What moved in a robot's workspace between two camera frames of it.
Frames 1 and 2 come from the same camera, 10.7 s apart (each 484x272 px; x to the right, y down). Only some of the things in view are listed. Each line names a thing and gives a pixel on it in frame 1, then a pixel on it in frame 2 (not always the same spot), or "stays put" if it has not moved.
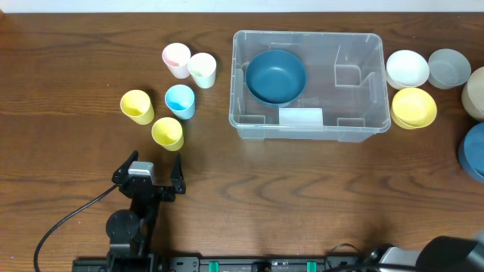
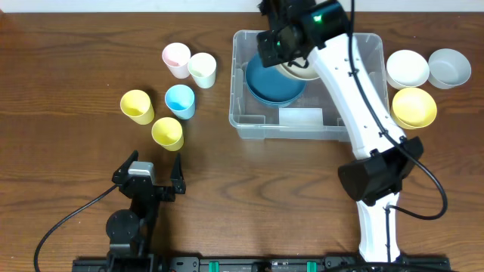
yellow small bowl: [413, 108] stays put
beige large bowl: [473, 94] -> [298, 72]
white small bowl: [406, 69] stays put
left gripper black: [158, 192] stays put
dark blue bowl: [471, 154] -> [270, 86]
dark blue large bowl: [276, 76] stays put
